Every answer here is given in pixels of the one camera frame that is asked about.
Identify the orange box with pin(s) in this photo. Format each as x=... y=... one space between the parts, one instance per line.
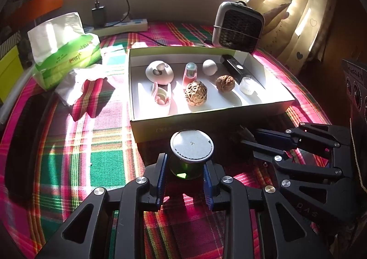
x=43 y=3

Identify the small white round jar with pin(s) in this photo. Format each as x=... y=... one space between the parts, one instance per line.
x=247 y=86

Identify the pale mushroom-shaped ball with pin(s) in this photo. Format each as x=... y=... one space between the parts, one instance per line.
x=210 y=67

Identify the green stand with round top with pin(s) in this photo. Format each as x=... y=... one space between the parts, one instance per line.
x=192 y=142

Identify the black rectangular device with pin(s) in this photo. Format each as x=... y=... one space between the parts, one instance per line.
x=233 y=66

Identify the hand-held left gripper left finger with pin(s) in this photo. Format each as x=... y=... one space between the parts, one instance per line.
x=162 y=178

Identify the pink ringed clip holder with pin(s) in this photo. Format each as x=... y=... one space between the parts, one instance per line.
x=162 y=98

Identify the yellow-green box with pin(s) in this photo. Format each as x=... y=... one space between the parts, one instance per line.
x=10 y=72

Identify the white power strip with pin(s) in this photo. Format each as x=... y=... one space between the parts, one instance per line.
x=129 y=25

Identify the smooth brown walnut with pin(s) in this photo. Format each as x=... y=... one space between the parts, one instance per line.
x=225 y=83

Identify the small grey fan heater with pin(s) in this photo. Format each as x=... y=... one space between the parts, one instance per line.
x=238 y=29

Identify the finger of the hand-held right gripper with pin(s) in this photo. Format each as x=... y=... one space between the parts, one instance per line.
x=269 y=134
x=258 y=148

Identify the striped box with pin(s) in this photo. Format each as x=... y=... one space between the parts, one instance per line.
x=8 y=43

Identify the crumpled white tissue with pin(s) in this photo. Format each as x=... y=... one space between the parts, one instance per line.
x=77 y=81

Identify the shallow green cardboard box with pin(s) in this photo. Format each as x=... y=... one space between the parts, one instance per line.
x=215 y=101

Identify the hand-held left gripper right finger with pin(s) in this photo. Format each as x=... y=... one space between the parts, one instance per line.
x=208 y=187

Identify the green tissue pack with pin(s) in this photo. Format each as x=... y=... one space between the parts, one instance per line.
x=71 y=58

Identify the knobbly spiky walnut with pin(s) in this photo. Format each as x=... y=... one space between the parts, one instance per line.
x=195 y=94

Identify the black charger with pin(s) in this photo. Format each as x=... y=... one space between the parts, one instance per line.
x=99 y=16

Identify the pink tape dispenser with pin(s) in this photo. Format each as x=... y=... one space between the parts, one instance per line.
x=189 y=78

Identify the plaid tablecloth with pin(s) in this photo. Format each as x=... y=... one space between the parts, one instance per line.
x=100 y=147

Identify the cream heart-print curtain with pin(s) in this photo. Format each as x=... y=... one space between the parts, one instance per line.
x=301 y=18

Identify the panda face dome toy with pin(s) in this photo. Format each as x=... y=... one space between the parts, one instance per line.
x=166 y=75

